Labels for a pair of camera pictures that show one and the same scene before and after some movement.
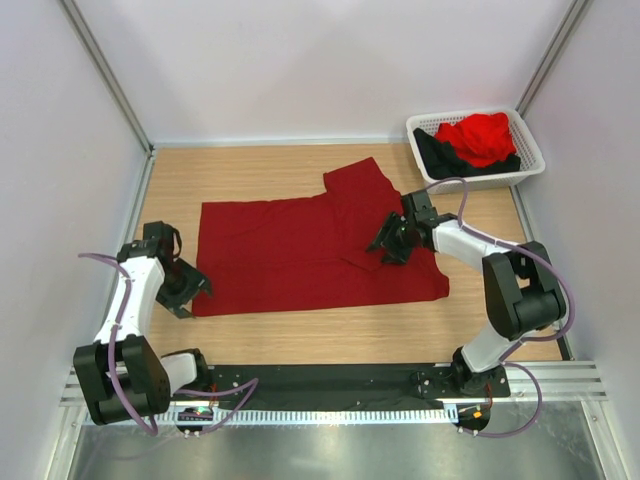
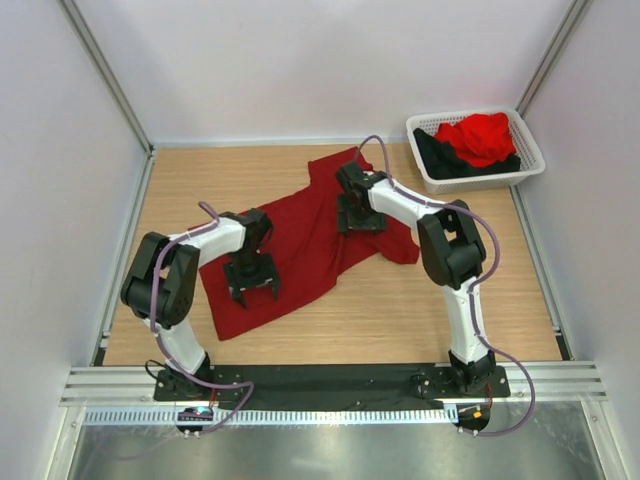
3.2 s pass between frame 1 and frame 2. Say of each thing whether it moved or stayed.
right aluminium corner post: stayed
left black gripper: moved
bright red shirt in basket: stayed
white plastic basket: stayed
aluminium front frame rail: stayed
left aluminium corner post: stayed
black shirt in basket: stayed
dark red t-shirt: moved
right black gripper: moved
